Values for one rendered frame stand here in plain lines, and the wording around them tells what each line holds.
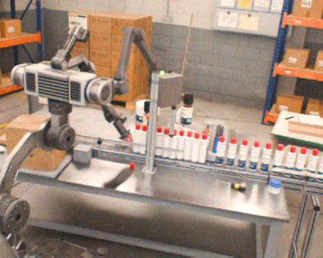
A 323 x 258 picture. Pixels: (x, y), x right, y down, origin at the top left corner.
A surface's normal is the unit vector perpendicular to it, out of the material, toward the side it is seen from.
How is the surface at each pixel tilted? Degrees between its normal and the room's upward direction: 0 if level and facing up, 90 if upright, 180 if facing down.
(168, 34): 90
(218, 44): 90
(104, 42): 90
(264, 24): 90
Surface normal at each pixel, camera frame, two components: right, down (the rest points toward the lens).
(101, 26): -0.31, 0.33
